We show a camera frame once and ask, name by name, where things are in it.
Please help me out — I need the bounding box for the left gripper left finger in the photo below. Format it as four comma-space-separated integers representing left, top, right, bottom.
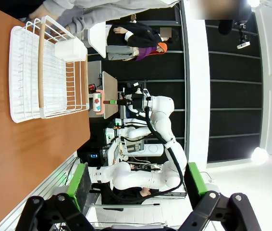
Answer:
15, 163, 96, 231

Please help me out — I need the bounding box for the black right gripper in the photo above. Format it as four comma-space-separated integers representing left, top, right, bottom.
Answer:
103, 93, 148, 111

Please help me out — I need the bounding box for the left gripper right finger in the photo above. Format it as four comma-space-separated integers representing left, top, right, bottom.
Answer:
179, 162, 261, 231

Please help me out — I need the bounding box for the person's right forearm grey sleeve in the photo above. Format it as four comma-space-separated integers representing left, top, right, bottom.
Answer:
43, 0, 79, 12

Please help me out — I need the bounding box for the person's left forearm grey sleeve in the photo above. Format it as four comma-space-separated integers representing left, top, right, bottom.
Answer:
62, 13, 107, 34

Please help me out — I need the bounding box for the person's right hand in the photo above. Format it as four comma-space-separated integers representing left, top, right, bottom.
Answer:
29, 4, 55, 21

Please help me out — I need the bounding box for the tan background table top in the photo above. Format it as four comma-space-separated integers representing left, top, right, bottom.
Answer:
101, 71, 119, 120

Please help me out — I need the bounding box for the small computer monitor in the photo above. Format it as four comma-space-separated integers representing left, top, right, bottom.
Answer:
124, 138, 146, 154

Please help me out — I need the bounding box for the person in purple top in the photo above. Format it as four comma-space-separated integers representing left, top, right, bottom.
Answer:
124, 42, 168, 62

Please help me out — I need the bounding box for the black device with blue display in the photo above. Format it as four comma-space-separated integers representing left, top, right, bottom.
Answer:
87, 151, 100, 167

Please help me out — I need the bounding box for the white side table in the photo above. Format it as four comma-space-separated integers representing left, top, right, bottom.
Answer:
87, 22, 108, 59

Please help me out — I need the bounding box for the person in black jacket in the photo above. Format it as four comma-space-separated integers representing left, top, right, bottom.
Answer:
106, 20, 180, 48

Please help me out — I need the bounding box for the white plastic utensil holder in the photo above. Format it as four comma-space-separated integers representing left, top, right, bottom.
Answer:
54, 38, 88, 62

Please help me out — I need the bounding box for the seated person with black hair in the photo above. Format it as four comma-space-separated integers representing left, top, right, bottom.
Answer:
101, 186, 161, 212

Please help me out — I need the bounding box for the person in grey hoodie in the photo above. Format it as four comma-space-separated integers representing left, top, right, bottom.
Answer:
0, 0, 237, 34

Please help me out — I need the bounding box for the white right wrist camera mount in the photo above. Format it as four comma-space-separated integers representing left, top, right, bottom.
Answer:
124, 88, 151, 99

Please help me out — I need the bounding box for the aluminium table frame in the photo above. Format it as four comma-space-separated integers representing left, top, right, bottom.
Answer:
0, 154, 79, 231

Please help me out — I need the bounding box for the white wire dish rack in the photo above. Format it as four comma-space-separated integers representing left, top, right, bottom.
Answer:
9, 15, 90, 124

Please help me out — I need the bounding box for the black and white mounted camera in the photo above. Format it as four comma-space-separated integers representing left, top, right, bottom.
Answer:
234, 20, 251, 50

